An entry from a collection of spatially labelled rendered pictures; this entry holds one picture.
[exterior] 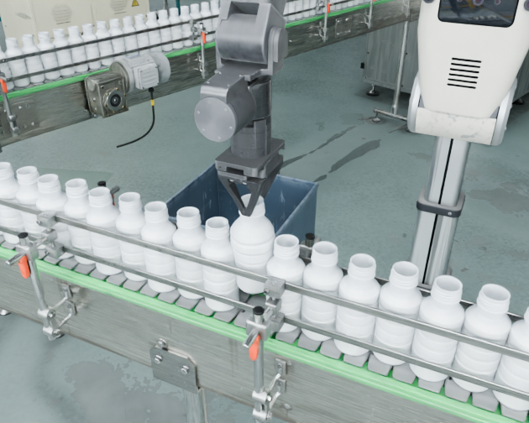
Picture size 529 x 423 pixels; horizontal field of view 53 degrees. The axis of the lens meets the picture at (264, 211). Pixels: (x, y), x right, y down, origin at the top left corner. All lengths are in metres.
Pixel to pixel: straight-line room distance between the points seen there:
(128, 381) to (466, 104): 1.58
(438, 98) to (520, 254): 1.88
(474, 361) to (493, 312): 0.08
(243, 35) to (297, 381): 0.54
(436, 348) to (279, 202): 0.80
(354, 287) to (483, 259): 2.17
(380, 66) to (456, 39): 3.63
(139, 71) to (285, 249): 1.47
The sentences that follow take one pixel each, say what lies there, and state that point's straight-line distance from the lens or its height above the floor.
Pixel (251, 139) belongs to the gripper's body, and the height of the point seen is 1.33.
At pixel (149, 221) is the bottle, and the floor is 1.15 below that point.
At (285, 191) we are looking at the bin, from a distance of 1.46.
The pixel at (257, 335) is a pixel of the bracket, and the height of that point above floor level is 1.08.
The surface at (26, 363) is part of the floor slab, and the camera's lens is 2.39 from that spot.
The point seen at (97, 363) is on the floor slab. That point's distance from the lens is 2.29.
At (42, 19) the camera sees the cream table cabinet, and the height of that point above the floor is 0.74.
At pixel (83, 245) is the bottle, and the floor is 1.05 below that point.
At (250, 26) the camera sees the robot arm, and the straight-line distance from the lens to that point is 0.68.
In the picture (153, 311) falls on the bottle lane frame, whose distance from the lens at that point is 0.98.
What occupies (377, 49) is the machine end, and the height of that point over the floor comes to 0.42.
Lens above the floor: 1.62
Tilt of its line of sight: 32 degrees down
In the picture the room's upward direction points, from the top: straight up
